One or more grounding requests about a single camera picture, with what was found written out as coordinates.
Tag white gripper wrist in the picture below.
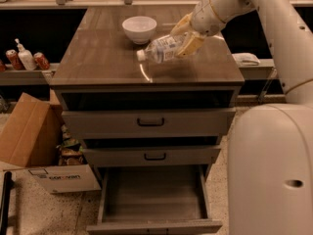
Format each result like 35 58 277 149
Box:
170 0 226 58

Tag clear plastic water bottle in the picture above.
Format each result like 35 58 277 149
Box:
137 35 181 64

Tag white robot base body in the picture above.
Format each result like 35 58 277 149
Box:
228 104 313 235

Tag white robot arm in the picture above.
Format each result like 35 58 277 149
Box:
171 0 313 105

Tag top grey drawer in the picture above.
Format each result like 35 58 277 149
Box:
62 108 235 139

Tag grey drawer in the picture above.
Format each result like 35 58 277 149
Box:
87 165 222 235
83 146 220 167
62 108 235 139

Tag grey drawer cabinet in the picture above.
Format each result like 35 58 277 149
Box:
48 5 246 235

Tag middle grey drawer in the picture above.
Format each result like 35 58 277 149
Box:
83 146 220 167

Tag white pump bottle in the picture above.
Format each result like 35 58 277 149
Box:
15 38 37 71

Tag bottom grey drawer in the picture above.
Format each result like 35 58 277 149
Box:
87 165 222 235

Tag white ceramic bowl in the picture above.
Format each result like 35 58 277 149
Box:
122 16 157 44

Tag white folded cloth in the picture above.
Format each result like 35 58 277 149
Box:
233 53 260 66

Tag right red soda can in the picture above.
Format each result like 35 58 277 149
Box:
33 52 50 71

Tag red soda can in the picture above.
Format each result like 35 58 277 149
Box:
6 49 23 71
33 52 50 71

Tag snack bags in box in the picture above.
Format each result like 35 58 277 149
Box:
57 124 85 165

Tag left red soda can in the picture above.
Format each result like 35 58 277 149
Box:
6 49 23 71

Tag open cardboard box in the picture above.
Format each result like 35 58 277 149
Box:
0 93 101 194

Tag black pole at left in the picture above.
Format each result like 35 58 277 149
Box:
0 171 13 235

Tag grey shelf rail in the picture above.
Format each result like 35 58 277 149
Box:
0 63 59 86

